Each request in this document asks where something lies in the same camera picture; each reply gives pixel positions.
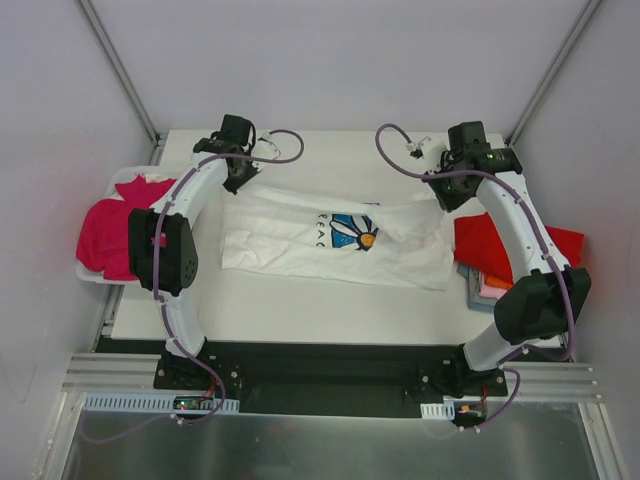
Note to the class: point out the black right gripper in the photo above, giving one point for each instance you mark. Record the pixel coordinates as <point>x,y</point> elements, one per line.
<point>451,195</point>

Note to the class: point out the grey folded t-shirt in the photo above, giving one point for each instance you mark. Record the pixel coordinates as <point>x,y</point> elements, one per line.
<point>475,300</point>

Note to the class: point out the white t-shirt with flower print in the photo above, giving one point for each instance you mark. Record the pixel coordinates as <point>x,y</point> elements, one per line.
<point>283,233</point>

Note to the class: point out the blue-grey folded t-shirt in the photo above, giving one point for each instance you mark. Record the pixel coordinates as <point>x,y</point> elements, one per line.
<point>465,272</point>

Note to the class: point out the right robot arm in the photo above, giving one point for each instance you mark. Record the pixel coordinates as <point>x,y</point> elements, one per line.
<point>539,312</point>

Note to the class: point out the left rear frame post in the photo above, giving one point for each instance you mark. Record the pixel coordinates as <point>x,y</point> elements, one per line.
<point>96,26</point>

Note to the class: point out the pink folded t-shirt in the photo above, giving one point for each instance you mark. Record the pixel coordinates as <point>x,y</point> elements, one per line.
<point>490,292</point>

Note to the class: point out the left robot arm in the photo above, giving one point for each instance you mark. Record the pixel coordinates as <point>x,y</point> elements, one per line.
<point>161,247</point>

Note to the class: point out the orange folded t-shirt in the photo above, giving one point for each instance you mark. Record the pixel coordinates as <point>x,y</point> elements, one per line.
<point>495,282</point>

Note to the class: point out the grey aluminium frame post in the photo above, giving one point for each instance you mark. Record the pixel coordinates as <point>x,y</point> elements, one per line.
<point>559,60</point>

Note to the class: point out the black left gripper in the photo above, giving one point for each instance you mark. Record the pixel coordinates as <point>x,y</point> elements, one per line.
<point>242,177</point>

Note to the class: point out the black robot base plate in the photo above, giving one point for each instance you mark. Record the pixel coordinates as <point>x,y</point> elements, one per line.
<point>379,404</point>

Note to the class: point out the white slotted cable duct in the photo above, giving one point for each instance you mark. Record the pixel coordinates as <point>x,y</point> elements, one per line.
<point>157,403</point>
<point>438,411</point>

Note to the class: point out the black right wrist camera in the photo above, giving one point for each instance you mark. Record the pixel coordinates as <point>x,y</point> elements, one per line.
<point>466,138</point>

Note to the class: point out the red folded t-shirt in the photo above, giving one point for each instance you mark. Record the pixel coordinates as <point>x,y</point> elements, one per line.
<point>478,245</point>

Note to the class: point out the white slotted cable duct left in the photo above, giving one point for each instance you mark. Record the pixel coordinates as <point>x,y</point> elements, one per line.
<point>157,403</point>

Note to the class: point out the white slotted cable duct right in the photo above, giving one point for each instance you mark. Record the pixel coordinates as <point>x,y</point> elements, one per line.
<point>438,411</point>

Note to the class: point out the magenta t-shirt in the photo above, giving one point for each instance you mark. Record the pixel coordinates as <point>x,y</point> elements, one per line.
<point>102,246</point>

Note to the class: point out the white plastic basket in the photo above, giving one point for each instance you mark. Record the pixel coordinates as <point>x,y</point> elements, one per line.
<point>124,175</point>

